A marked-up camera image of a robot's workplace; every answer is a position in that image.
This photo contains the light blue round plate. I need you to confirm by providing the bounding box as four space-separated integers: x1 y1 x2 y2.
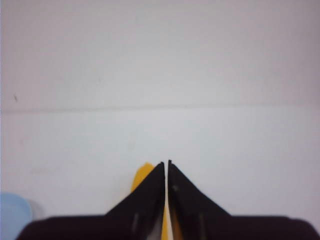
0 192 33 240

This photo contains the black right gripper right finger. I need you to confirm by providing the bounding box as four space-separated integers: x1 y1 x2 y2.
167 160 320 240

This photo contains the yellow toy corn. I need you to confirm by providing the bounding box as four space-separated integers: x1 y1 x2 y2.
130 162 184 240

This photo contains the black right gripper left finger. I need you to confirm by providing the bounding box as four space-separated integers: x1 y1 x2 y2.
18 162 165 240

